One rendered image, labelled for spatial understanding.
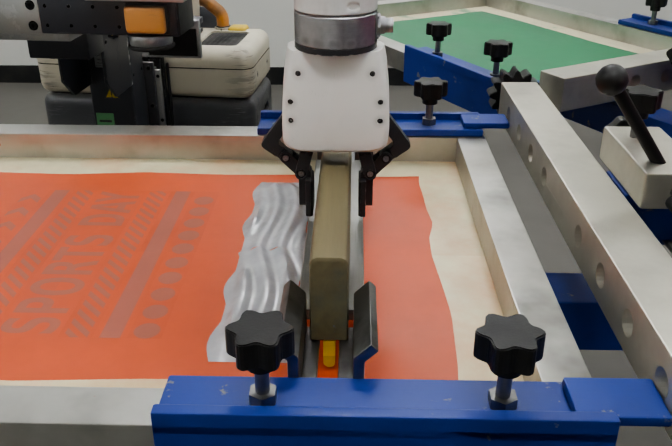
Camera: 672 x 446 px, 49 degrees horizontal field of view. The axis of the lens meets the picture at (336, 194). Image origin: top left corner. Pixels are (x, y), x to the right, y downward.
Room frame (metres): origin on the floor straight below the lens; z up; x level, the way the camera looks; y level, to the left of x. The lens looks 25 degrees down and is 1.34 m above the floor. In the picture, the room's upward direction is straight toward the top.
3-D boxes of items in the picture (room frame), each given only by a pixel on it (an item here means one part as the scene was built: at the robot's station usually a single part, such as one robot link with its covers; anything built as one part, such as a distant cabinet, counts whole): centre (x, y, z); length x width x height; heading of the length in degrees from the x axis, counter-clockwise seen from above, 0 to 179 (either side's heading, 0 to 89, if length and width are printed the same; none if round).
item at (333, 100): (0.67, 0.00, 1.13); 0.10 x 0.08 x 0.11; 89
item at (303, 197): (0.67, 0.04, 1.04); 0.03 x 0.03 x 0.07; 89
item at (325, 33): (0.67, -0.01, 1.19); 0.09 x 0.07 x 0.03; 89
